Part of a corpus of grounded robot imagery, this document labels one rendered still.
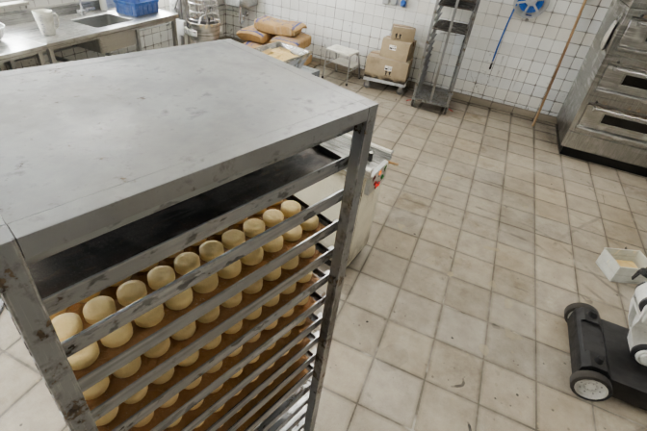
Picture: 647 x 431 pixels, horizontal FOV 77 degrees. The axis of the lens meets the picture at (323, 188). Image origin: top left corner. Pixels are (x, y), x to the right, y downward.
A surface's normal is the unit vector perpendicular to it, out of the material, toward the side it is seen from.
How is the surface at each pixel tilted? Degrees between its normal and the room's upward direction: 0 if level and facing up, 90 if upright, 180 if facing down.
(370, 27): 90
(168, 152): 0
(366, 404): 0
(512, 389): 0
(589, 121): 91
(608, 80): 90
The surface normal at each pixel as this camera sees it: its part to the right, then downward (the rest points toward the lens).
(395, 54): -0.47, 0.51
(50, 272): 0.11, -0.81
